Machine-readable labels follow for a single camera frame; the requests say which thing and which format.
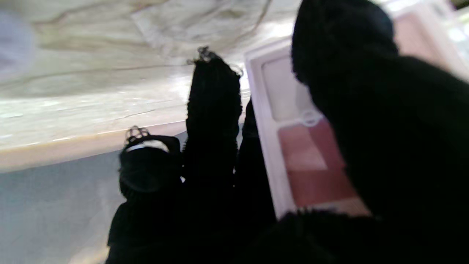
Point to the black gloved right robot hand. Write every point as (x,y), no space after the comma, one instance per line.
(403,146)

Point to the white pink eyeshadow palette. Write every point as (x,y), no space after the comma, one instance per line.
(304,157)

